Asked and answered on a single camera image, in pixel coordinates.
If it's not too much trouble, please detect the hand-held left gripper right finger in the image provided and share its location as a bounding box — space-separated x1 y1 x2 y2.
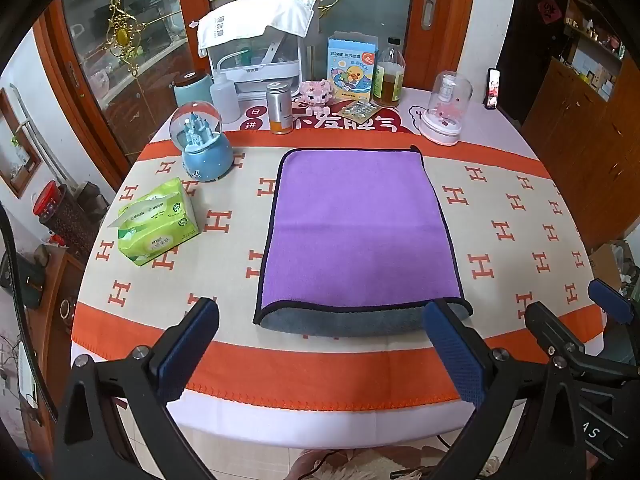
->
422 300 588 480

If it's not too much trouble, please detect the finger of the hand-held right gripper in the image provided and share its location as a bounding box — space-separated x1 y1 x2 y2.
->
587 278 635 326
525 301 586 361

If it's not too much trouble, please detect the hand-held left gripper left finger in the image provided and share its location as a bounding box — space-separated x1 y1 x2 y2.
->
52 297 221 480

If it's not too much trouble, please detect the purple and grey towel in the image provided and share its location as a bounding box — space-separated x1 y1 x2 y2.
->
252 145 473 335

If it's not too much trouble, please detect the cardboard box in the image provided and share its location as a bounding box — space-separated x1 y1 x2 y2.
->
587 240 636 291

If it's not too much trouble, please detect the green tissue pack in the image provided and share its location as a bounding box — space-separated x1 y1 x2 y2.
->
106 177 201 267

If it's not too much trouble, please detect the orange patterned table blanket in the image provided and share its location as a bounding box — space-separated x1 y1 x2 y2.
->
70 141 608 408

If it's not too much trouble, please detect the wooden side table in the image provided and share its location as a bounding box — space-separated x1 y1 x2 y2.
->
20 245 86 401

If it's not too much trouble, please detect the brown wicker basket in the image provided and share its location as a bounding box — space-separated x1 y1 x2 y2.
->
50 182 108 248

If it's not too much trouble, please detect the dark bag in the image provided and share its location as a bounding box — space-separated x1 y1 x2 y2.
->
0 250 46 311

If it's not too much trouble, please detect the wooden cabinet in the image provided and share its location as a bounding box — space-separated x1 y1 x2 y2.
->
520 55 640 261

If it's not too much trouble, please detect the blue castle snow globe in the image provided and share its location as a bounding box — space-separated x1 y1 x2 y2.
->
169 101 234 182

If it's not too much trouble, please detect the red container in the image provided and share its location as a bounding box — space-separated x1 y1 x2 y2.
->
32 180 63 221

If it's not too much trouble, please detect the pink glass dome ornament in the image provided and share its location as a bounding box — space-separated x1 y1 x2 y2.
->
417 71 473 147

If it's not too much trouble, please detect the phone on stand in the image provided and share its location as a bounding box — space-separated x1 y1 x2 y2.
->
486 67 501 111

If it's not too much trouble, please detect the white squeeze bottle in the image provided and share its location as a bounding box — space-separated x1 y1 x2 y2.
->
209 74 242 125

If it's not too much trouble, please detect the wooden framed mirror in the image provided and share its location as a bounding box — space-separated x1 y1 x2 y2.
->
0 87 43 198

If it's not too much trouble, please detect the silver can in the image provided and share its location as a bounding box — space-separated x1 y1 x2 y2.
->
265 81 293 135

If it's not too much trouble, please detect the teal insulated cup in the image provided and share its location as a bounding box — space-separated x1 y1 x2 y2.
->
173 71 213 111

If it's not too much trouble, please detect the pill blister pack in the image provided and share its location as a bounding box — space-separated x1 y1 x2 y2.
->
337 100 377 122

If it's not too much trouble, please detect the glass bottle with yellow liquid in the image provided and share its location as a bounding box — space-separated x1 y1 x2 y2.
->
372 36 406 108

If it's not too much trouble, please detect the pink block toy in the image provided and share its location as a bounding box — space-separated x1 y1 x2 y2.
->
299 79 335 106

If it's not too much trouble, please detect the white countertop appliance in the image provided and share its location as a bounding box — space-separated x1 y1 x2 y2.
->
207 35 303 103

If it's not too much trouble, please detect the blue duck print box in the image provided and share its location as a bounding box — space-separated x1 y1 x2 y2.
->
327 32 378 103

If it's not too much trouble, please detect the wooden glass door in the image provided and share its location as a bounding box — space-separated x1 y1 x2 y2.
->
32 0 201 171
175 0 476 91

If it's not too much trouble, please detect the white cloth bag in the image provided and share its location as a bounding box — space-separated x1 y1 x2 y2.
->
196 0 317 58

